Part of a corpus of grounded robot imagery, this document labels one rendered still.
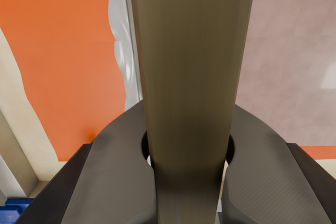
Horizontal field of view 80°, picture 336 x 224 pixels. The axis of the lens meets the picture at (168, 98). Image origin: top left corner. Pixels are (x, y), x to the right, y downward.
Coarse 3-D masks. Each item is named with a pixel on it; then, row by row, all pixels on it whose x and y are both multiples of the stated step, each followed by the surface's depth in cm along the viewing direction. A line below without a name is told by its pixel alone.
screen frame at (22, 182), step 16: (0, 112) 30; (0, 128) 29; (0, 144) 29; (16, 144) 32; (0, 160) 30; (16, 160) 32; (0, 176) 32; (16, 176) 32; (32, 176) 36; (16, 192) 34; (32, 192) 35
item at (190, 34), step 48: (144, 0) 5; (192, 0) 4; (240, 0) 4; (144, 48) 5; (192, 48) 5; (240, 48) 5; (144, 96) 6; (192, 96) 6; (192, 144) 7; (192, 192) 8
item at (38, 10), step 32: (0, 0) 22; (32, 0) 22; (64, 0) 22; (96, 0) 22; (256, 0) 21; (288, 0) 21; (320, 0) 21; (32, 32) 24; (64, 32) 24; (96, 32) 24; (256, 32) 23; (288, 32) 23; (320, 32) 23
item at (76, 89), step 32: (32, 64) 26; (64, 64) 26; (96, 64) 26; (256, 64) 25; (288, 64) 25; (320, 64) 25; (32, 96) 28; (64, 96) 28; (96, 96) 28; (256, 96) 27; (288, 96) 27; (320, 96) 27; (64, 128) 31; (96, 128) 31; (288, 128) 30; (320, 128) 30; (64, 160) 35
